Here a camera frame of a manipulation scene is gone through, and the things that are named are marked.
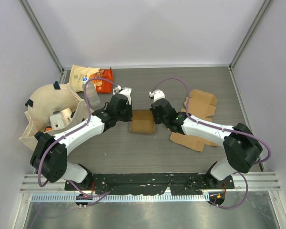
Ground small cardboard box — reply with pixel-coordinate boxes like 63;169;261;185
130;110;155;134

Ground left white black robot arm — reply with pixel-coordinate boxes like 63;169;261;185
30;88;132;190

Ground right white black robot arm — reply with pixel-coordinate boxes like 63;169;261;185
150;98;263;188

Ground large flat cardboard box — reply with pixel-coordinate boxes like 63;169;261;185
169;89;221;153

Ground white box in bag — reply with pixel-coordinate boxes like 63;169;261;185
50;113;66;130

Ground small white tag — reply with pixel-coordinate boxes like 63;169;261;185
112;88;121;95

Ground clear plastic water bottle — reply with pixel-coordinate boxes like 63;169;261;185
82;77;100;107

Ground beige orange snack bag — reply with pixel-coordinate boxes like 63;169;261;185
68;64;113;94

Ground beige canvas tote bag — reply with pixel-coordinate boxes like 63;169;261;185
20;83;88;151

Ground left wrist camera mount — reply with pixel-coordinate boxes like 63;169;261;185
115;85;132;104

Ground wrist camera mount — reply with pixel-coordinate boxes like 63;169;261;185
149;89;165;103
115;85;132;104

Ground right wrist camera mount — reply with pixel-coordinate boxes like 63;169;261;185
149;89;165;103

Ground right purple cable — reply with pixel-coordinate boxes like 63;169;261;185
149;77;272;210

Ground purple cable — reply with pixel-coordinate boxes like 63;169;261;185
37;78;122;206
149;77;272;210

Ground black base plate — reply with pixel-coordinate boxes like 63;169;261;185
74;173;235;196

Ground white slotted cable duct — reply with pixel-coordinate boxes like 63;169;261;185
31;193;209;203

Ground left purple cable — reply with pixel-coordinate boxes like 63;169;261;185
37;78;122;206

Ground left aluminium frame post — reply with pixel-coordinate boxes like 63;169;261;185
19;0;64;74

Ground aluminium frame post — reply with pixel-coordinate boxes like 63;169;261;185
19;0;64;74
229;0;274;71

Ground right aluminium frame post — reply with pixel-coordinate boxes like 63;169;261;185
229;0;274;71

